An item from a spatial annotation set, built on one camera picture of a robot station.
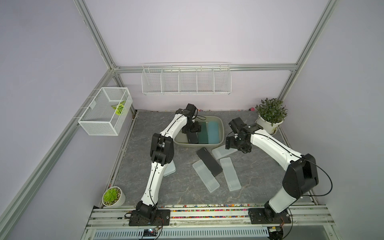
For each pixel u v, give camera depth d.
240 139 0.61
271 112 0.93
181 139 1.00
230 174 0.87
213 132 1.06
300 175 0.44
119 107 0.81
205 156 0.96
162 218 0.73
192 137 1.02
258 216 0.74
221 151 0.96
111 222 0.74
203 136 1.05
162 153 0.64
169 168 0.87
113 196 0.71
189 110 0.85
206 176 0.87
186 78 0.99
